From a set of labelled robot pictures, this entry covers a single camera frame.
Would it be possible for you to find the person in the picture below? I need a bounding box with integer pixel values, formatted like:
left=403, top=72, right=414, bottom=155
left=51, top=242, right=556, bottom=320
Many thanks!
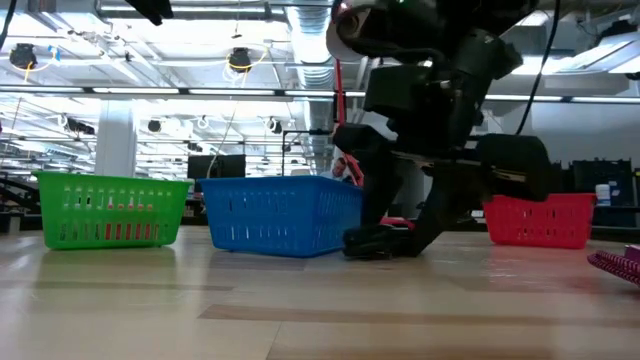
left=319, top=156, right=349, bottom=181

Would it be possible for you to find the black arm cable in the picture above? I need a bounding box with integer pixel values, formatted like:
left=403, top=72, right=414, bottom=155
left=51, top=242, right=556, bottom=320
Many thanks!
left=514, top=0, right=564, bottom=136

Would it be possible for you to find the red plastic basket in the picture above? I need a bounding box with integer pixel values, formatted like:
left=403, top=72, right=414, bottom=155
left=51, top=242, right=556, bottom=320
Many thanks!
left=482, top=192, right=599, bottom=250

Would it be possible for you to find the white pillar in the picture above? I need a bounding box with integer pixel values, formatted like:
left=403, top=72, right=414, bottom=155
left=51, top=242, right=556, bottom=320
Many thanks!
left=94, top=99, right=137, bottom=179

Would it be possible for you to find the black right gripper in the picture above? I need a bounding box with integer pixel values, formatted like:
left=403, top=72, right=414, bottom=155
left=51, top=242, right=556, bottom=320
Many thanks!
left=332, top=62, right=554, bottom=257

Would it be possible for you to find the black storage crate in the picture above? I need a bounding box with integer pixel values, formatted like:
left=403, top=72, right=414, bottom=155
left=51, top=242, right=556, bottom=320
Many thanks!
left=572, top=158, right=635, bottom=207

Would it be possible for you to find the silver ventilation duct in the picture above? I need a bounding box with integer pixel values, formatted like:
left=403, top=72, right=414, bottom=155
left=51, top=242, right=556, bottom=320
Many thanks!
left=287, top=4, right=337, bottom=176

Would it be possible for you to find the green plastic basket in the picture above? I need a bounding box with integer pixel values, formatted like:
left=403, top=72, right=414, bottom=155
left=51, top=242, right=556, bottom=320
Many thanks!
left=32, top=171, right=194, bottom=251

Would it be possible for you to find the dark computer monitor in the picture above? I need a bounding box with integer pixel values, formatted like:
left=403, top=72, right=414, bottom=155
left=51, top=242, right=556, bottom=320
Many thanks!
left=187, top=153, right=247, bottom=180

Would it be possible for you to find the blue plastic basket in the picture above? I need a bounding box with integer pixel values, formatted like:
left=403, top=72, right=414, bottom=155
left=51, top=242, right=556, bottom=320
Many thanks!
left=198, top=174, right=364, bottom=259

